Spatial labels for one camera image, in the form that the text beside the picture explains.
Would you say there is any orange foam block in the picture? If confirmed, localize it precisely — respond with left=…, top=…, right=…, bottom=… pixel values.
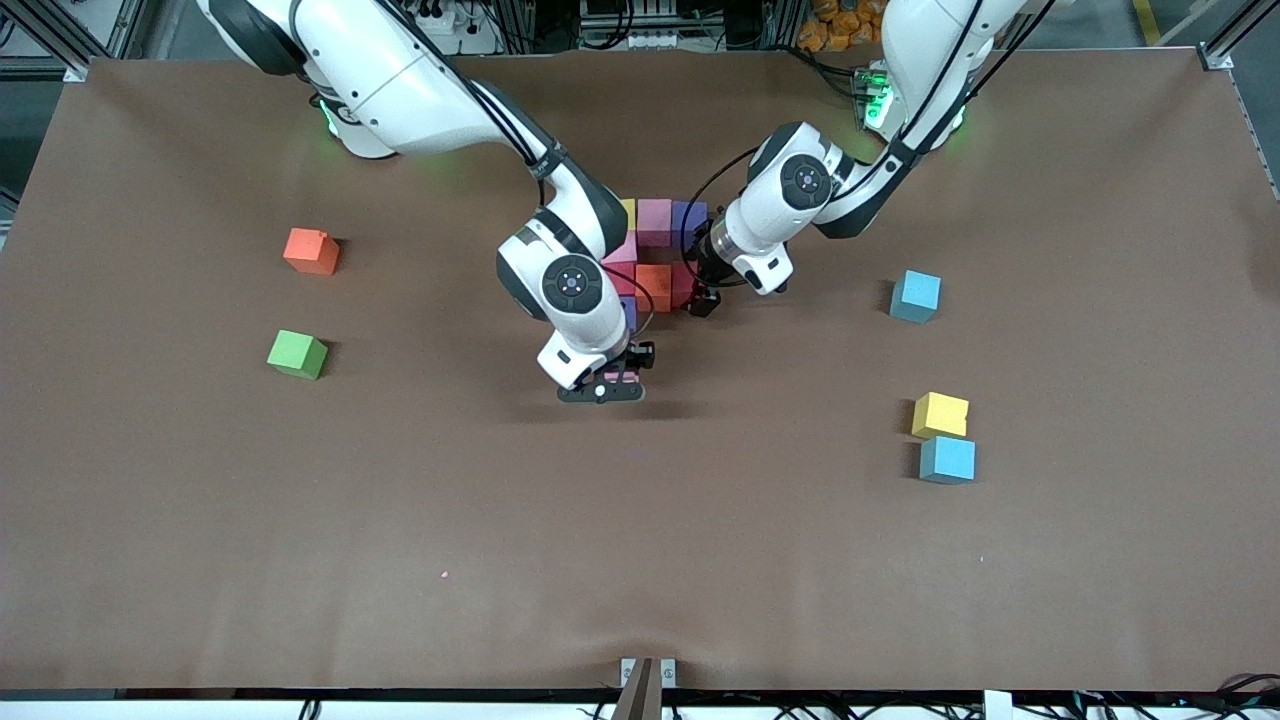
left=635, top=264, right=673, bottom=313
left=282, top=228, right=341, bottom=276

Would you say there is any yellow foam block chipped corner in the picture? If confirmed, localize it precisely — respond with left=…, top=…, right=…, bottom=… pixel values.
left=911, top=391, right=970, bottom=440

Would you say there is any blue foam block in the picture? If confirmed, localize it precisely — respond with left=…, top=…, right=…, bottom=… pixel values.
left=919, top=436, right=977, bottom=486
left=889, top=269, right=943, bottom=324

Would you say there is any table cover sheet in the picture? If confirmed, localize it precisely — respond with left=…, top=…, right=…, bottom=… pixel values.
left=0, top=50, right=1280, bottom=693

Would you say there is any pile of orange objects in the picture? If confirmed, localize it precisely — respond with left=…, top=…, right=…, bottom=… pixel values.
left=797, top=0, right=889, bottom=53

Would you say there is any grey metal rack device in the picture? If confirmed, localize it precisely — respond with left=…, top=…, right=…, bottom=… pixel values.
left=578, top=0, right=683, bottom=51

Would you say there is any green foam block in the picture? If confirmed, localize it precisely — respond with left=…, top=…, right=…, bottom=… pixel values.
left=266, top=329, right=328, bottom=380

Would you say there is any white table edge strip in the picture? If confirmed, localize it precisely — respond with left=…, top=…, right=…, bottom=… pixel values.
left=0, top=697, right=1280, bottom=720

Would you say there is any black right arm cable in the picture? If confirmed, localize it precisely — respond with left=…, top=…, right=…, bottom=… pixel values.
left=605, top=262, right=657, bottom=339

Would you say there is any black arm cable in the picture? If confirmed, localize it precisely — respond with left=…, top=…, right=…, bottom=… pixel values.
left=605, top=262, right=657, bottom=339
left=681, top=0, right=1056, bottom=293

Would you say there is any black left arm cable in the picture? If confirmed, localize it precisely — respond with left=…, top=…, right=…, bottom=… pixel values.
left=681, top=0, right=1056, bottom=293

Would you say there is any small metal bracket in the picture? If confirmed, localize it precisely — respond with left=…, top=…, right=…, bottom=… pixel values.
left=619, top=657, right=678, bottom=691

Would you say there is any aluminium table edge rail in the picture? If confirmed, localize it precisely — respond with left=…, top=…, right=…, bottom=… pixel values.
left=1228, top=68, right=1280, bottom=201

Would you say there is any aluminium frame profile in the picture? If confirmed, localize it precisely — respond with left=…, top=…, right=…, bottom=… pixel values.
left=0, top=0, right=151, bottom=83
left=1195, top=0, right=1280, bottom=71

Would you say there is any black cable bundle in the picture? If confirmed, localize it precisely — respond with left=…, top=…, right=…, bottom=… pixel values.
left=1185, top=672, right=1280, bottom=713

